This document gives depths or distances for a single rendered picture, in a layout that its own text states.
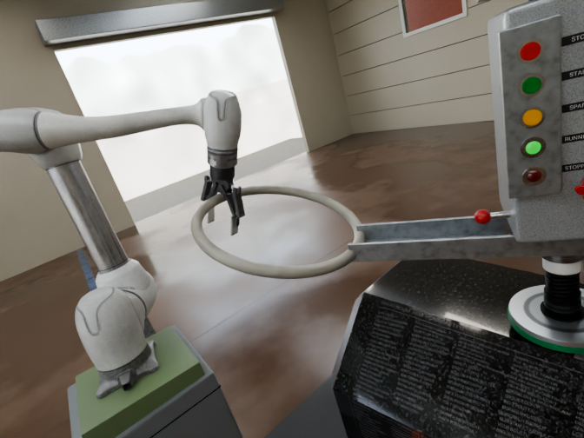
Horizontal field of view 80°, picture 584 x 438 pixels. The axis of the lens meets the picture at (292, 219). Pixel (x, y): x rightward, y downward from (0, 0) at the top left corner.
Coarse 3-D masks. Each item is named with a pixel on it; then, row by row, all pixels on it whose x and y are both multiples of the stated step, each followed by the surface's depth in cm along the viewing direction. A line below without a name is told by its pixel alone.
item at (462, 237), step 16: (368, 224) 95; (384, 224) 93; (400, 224) 92; (416, 224) 90; (432, 224) 89; (448, 224) 87; (464, 224) 86; (480, 224) 84; (496, 224) 83; (368, 240) 96; (384, 240) 94; (400, 240) 92; (416, 240) 81; (432, 240) 79; (448, 240) 78; (464, 240) 76; (480, 240) 75; (496, 240) 74; (512, 240) 73; (560, 240) 69; (576, 240) 68; (368, 256) 87; (384, 256) 85; (400, 256) 83; (416, 256) 82; (432, 256) 81; (448, 256) 79; (464, 256) 78; (480, 256) 77; (496, 256) 75; (512, 256) 74; (528, 256) 73
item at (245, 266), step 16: (256, 192) 116; (272, 192) 118; (288, 192) 118; (304, 192) 117; (208, 208) 102; (336, 208) 110; (192, 224) 92; (352, 224) 102; (208, 240) 85; (224, 256) 80; (336, 256) 85; (352, 256) 86; (256, 272) 78; (272, 272) 78; (288, 272) 78; (304, 272) 79; (320, 272) 80
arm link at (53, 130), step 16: (48, 112) 92; (144, 112) 102; (160, 112) 104; (176, 112) 107; (192, 112) 108; (48, 128) 90; (64, 128) 91; (80, 128) 92; (96, 128) 93; (112, 128) 95; (128, 128) 98; (144, 128) 102; (160, 128) 106; (48, 144) 92; (64, 144) 94
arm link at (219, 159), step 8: (208, 152) 101; (216, 152) 99; (224, 152) 99; (232, 152) 100; (208, 160) 102; (216, 160) 100; (224, 160) 100; (232, 160) 102; (216, 168) 102; (224, 168) 102
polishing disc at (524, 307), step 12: (528, 288) 91; (540, 288) 90; (516, 300) 88; (528, 300) 87; (540, 300) 86; (516, 312) 84; (528, 312) 83; (540, 312) 82; (516, 324) 82; (528, 324) 80; (540, 324) 79; (552, 324) 78; (564, 324) 77; (576, 324) 76; (540, 336) 77; (552, 336) 75; (564, 336) 74; (576, 336) 74
